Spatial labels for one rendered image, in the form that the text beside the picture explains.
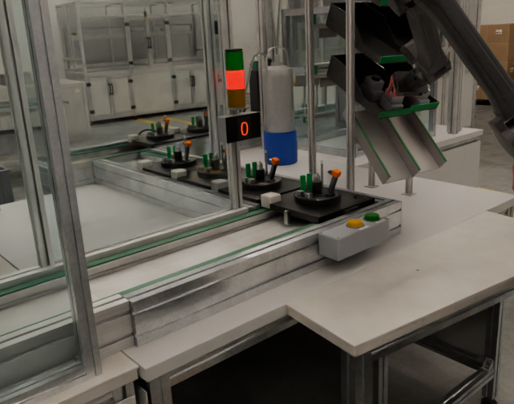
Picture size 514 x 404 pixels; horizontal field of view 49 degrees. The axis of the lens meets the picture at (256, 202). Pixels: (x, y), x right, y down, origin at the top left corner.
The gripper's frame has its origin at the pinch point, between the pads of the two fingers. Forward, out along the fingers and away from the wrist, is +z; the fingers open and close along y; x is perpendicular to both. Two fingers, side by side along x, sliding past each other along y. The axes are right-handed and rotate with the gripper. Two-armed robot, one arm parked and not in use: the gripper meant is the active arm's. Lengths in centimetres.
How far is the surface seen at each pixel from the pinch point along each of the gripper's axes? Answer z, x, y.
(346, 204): 1.7, 32.8, 21.7
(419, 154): 14.7, 16.1, -16.1
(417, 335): -31, 68, 27
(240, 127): 2, 9, 50
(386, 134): 14.5, 8.8, -4.6
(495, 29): 544, -312, -606
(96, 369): -28, 64, 95
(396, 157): 11.3, 17.5, -4.5
